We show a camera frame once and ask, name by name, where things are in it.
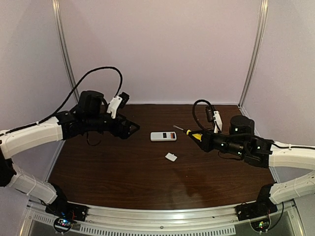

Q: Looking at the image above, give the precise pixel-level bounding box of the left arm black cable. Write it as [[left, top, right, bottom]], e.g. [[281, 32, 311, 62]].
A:
[[0, 66, 124, 136]]

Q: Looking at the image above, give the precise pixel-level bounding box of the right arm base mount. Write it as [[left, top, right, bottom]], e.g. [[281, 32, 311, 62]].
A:
[[235, 202, 278, 234]]

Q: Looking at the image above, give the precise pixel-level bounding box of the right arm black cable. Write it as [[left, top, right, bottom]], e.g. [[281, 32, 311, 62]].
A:
[[192, 99, 315, 150]]

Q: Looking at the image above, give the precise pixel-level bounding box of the right aluminium frame post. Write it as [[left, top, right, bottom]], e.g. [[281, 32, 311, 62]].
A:
[[238, 0, 269, 109]]

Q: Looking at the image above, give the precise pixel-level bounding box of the yellow handled screwdriver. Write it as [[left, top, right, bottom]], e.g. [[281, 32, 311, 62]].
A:
[[173, 125, 202, 142]]

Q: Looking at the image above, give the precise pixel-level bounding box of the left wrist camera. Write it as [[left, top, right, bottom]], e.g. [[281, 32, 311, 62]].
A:
[[106, 92, 130, 119]]

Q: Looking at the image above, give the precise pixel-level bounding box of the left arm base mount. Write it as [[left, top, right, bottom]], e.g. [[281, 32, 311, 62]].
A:
[[42, 202, 89, 235]]

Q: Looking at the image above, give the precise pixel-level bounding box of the front aluminium rail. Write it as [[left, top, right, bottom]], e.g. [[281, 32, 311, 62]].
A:
[[24, 194, 301, 236]]

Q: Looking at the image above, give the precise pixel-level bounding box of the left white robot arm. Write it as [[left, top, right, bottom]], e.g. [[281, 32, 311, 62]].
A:
[[0, 90, 140, 205]]

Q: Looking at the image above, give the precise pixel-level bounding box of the aluminium frame post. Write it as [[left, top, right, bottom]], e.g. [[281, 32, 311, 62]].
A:
[[52, 0, 76, 89], [238, 0, 269, 109]]

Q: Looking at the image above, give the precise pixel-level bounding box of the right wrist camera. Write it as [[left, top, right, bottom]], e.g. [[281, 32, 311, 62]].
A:
[[205, 105, 222, 133]]

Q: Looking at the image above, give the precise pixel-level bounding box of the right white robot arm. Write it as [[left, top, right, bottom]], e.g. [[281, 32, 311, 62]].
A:
[[186, 115, 315, 205]]

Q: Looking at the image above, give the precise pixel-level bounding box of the white battery cover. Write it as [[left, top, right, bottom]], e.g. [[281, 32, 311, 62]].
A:
[[165, 153, 177, 162]]

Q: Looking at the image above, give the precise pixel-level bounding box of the left aluminium frame post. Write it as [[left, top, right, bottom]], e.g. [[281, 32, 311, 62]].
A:
[[52, 0, 76, 89]]

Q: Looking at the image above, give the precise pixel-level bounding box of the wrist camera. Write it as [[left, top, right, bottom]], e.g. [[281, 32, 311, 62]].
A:
[[205, 105, 222, 133], [106, 92, 130, 119]]

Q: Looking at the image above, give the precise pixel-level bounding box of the white remote control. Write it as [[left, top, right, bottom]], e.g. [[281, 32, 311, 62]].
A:
[[150, 131, 177, 142]]

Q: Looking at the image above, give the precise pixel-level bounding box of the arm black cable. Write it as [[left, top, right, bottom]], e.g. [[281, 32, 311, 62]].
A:
[[192, 99, 315, 150], [0, 66, 124, 136]]

